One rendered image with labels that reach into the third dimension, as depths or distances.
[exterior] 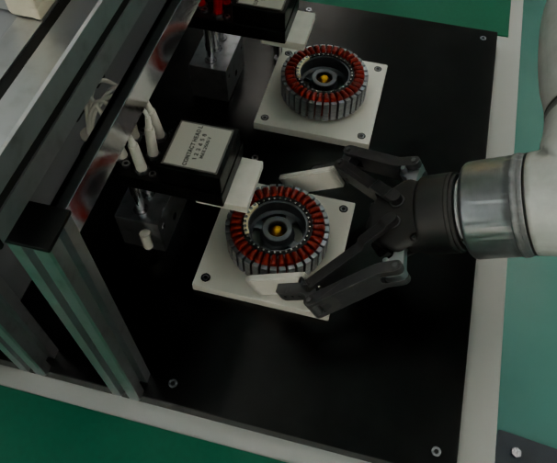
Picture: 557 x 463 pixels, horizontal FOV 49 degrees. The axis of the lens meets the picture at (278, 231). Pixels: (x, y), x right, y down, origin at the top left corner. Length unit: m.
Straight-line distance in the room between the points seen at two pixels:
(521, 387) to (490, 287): 0.82
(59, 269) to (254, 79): 0.53
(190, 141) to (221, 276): 0.16
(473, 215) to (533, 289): 1.14
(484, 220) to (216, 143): 0.25
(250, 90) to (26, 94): 0.51
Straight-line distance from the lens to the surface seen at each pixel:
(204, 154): 0.58
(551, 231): 0.52
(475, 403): 0.67
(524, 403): 1.53
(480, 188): 0.53
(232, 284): 0.66
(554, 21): 0.62
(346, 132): 0.78
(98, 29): 0.43
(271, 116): 0.80
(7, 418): 0.69
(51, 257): 0.39
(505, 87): 0.94
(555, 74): 0.59
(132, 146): 0.57
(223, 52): 0.83
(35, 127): 0.38
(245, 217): 0.65
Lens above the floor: 1.36
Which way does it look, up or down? 57 degrees down
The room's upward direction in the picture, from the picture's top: straight up
